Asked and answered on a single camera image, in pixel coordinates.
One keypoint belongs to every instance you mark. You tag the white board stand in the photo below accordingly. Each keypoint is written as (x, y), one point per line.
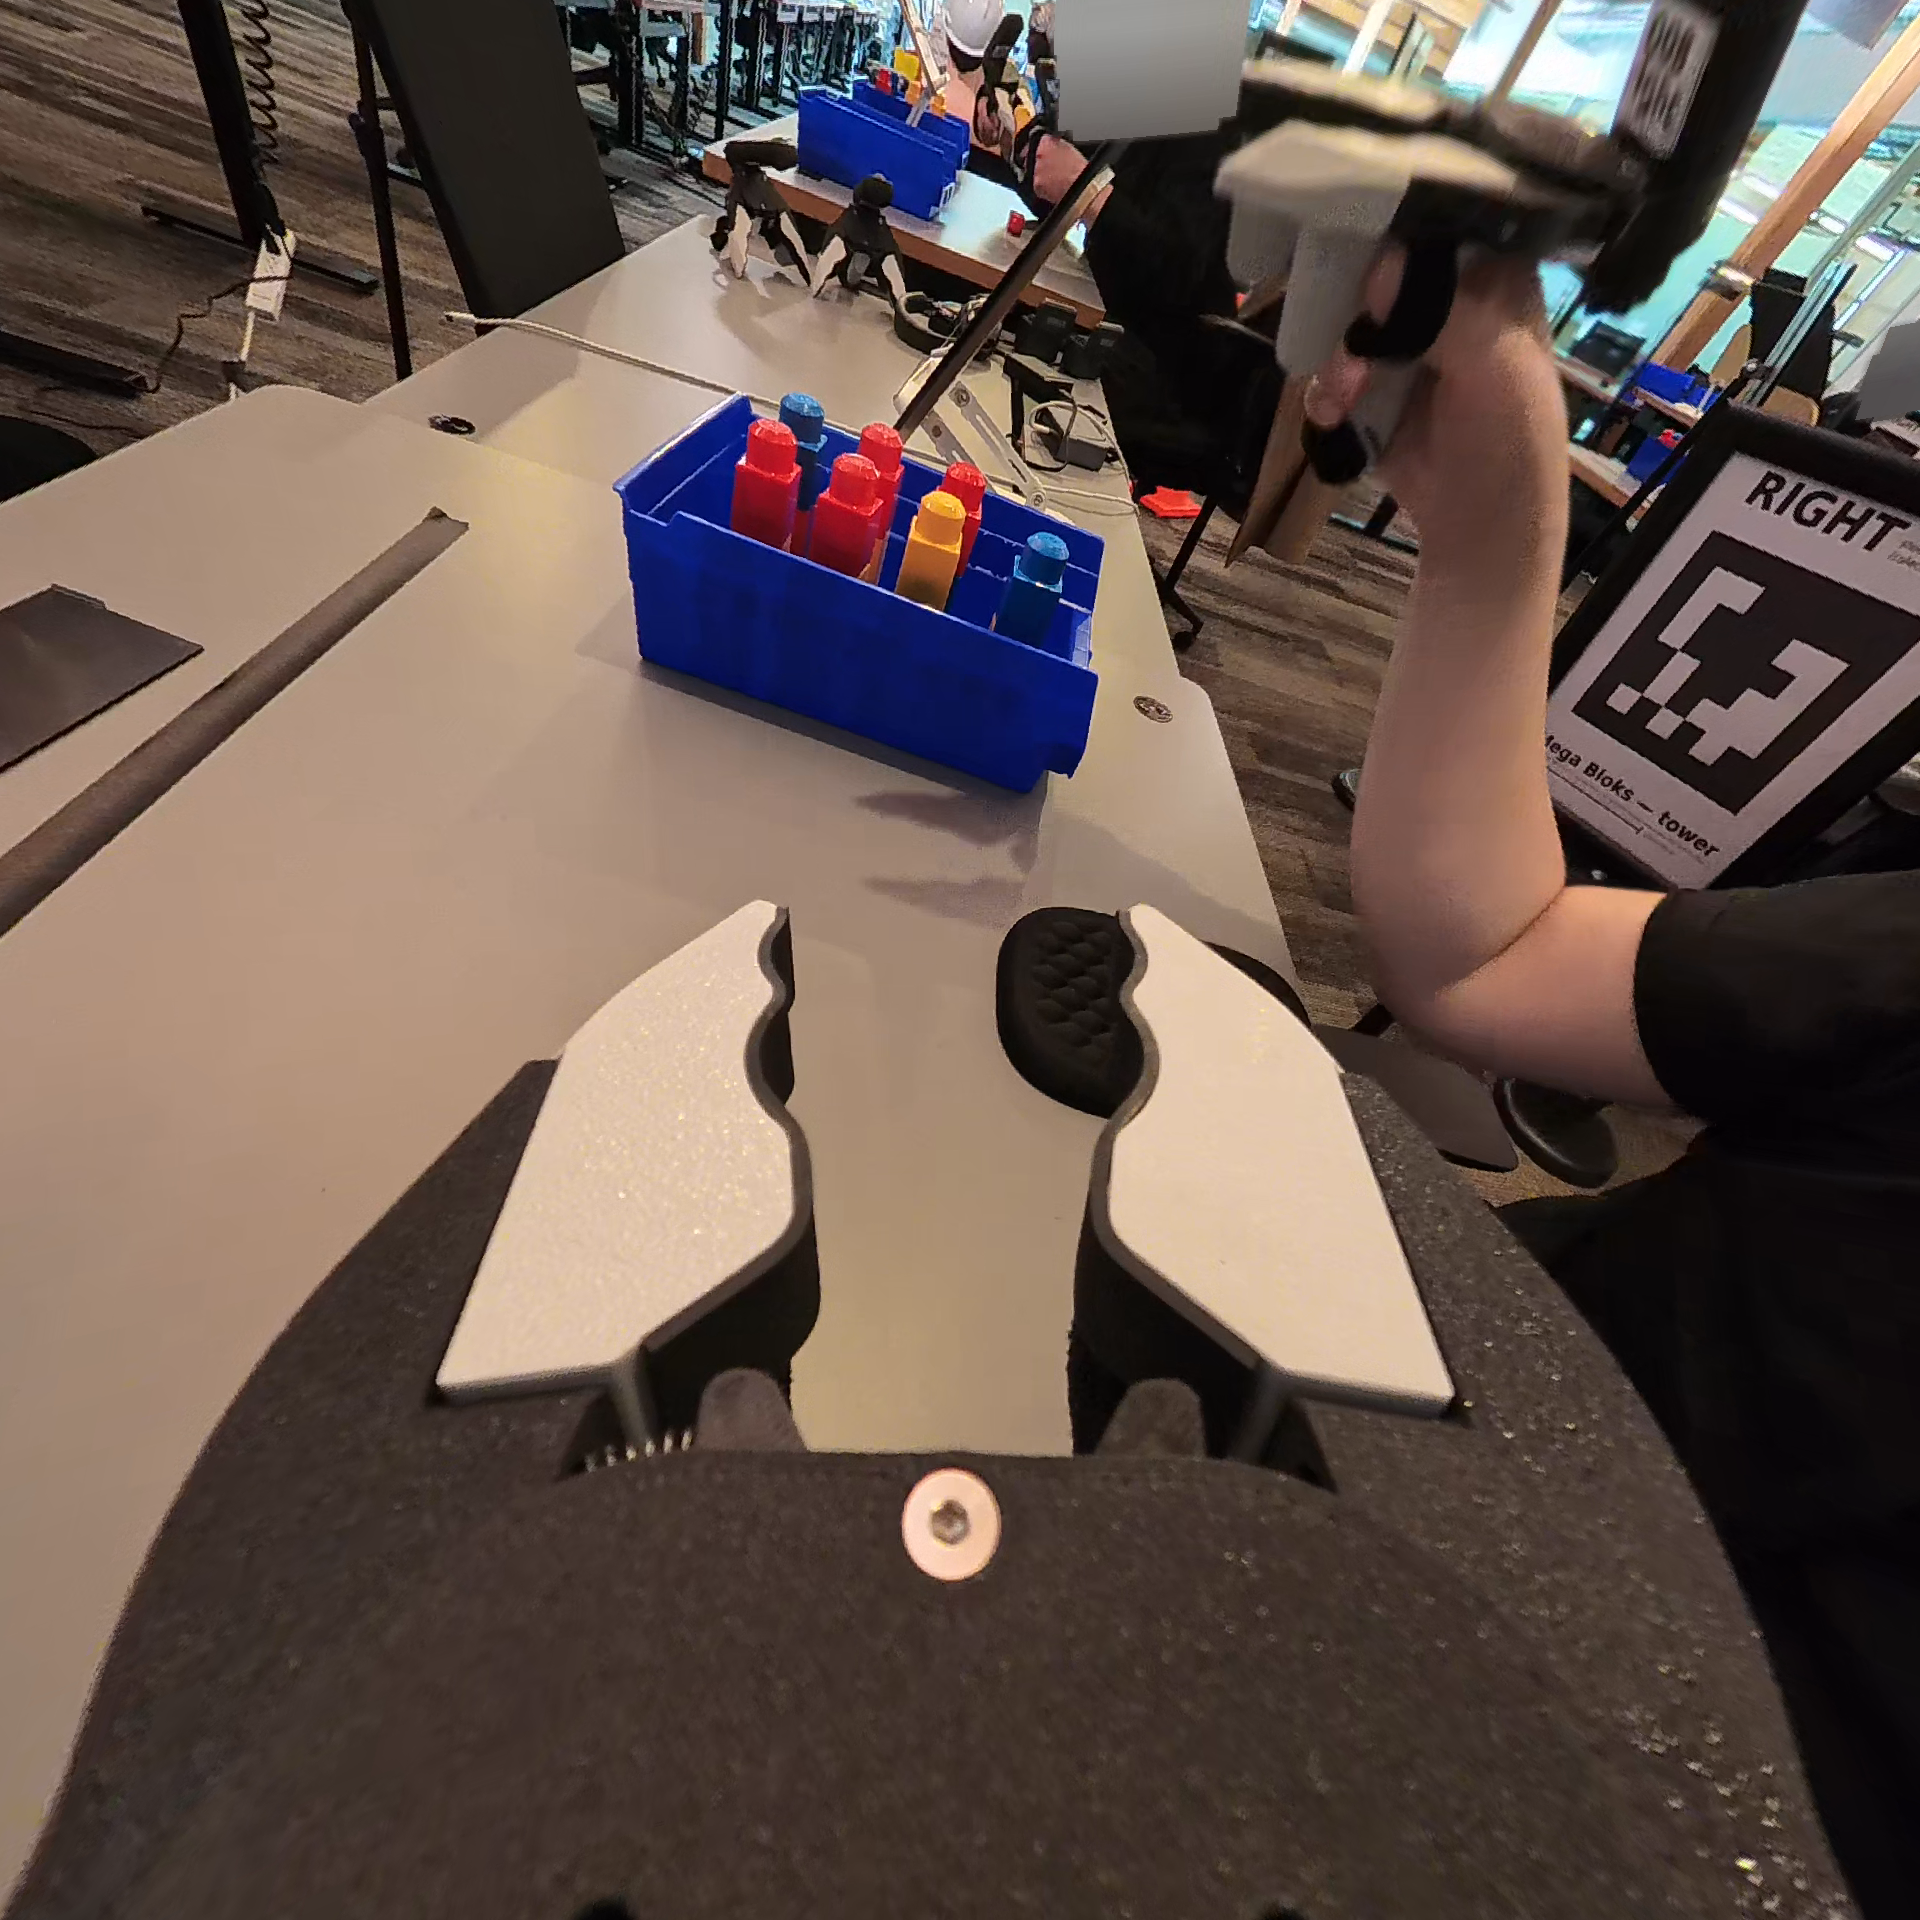
(976, 442)

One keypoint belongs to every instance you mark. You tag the spare gripper with grey fingers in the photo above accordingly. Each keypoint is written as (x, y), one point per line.
(864, 238)
(759, 211)

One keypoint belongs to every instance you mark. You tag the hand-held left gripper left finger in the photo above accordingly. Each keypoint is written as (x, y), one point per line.
(645, 1200)

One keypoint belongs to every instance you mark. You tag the white power adapter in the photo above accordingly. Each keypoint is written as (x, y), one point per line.
(269, 292)

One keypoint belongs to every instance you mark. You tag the black flat plate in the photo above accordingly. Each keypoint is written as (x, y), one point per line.
(77, 666)

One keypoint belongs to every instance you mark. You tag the black tilted board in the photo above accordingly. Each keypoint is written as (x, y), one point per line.
(999, 308)

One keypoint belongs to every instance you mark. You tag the blue plastic bin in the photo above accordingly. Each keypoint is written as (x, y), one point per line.
(871, 164)
(842, 659)

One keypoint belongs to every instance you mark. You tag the small red item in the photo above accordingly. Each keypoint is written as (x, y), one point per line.
(1172, 505)

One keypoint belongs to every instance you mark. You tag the person's right hand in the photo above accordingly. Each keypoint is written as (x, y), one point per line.
(1483, 406)

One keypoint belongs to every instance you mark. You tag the black mesh armrest pad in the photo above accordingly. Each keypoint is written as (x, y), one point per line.
(1059, 1003)

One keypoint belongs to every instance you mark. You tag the framed marker sign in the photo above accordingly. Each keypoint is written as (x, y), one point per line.
(1726, 659)

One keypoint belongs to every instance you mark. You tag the grey desk rail strip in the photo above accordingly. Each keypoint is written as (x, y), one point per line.
(226, 719)

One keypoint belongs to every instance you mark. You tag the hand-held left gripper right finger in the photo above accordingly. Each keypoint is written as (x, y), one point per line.
(1261, 1200)

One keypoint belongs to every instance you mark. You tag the cluster of block towers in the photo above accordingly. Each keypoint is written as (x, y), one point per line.
(846, 518)

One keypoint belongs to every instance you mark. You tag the person's right forearm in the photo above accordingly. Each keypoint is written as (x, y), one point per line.
(1454, 749)

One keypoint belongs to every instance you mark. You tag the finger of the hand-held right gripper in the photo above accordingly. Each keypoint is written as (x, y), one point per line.
(1336, 91)
(1320, 181)

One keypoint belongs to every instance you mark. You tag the black display panel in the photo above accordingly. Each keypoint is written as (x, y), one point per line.
(496, 152)

